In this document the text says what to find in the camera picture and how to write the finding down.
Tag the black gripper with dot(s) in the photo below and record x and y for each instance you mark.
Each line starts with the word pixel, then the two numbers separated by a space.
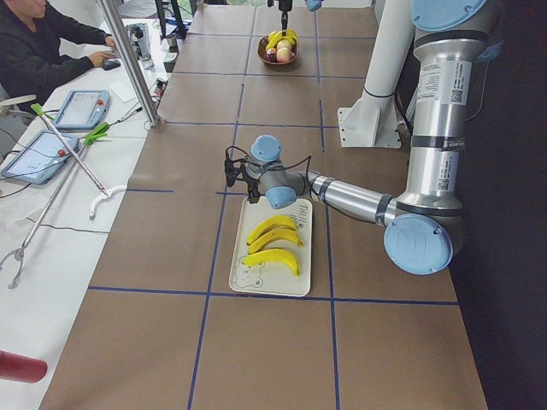
pixel 252 186
pixel 284 9

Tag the yellow banana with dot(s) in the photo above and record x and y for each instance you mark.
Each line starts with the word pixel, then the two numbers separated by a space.
pixel 273 39
pixel 290 36
pixel 274 255
pixel 272 236
pixel 273 222

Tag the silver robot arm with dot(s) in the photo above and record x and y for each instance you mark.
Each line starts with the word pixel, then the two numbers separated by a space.
pixel 312 6
pixel 423 225

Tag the brown wicker basket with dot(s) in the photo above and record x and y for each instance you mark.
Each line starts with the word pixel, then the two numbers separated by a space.
pixel 262 53

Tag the pink white peach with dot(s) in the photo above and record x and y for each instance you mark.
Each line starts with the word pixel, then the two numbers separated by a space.
pixel 284 55

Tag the white bear tray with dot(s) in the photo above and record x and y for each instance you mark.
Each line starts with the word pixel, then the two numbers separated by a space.
pixel 273 278

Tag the black computer mouse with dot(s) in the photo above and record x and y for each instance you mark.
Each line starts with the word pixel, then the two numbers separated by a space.
pixel 110 64

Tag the blue teach pendant far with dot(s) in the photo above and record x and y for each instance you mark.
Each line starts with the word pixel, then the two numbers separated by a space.
pixel 82 110

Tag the blue teach pendant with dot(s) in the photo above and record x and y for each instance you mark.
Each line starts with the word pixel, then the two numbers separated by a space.
pixel 82 110
pixel 41 159

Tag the blue teach pendant near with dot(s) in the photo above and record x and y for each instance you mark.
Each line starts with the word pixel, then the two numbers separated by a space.
pixel 41 159

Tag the person in black jacket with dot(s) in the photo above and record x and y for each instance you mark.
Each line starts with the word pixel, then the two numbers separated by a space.
pixel 31 35

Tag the red cylinder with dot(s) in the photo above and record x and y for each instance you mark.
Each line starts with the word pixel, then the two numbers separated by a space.
pixel 20 368

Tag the green handled reacher grabber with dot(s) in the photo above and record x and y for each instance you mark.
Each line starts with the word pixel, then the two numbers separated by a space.
pixel 105 194

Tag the silver aluminium frame post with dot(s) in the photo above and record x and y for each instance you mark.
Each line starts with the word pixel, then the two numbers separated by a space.
pixel 133 69

